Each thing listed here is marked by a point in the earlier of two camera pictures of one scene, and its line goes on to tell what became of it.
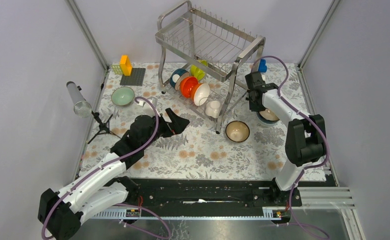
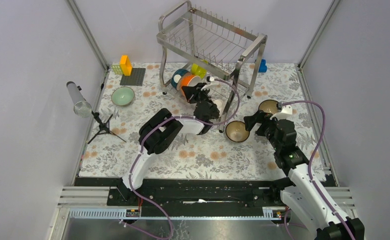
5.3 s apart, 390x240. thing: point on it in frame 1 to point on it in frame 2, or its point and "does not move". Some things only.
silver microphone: (82, 107) does not move
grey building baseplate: (136, 77) does not move
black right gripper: (253, 108) to (259, 117)
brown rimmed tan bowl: (237, 131) does not move
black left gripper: (177, 125) to (192, 92)
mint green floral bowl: (123, 96) does not move
